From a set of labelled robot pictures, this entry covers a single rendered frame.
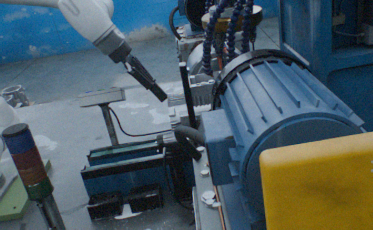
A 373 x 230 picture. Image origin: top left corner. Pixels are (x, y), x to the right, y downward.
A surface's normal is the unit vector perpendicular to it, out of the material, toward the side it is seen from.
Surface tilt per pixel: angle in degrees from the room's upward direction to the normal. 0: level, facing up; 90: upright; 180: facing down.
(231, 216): 0
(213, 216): 0
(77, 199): 0
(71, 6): 83
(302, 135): 90
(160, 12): 90
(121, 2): 90
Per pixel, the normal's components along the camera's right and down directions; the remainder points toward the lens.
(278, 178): 0.06, 0.40
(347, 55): -0.16, -0.87
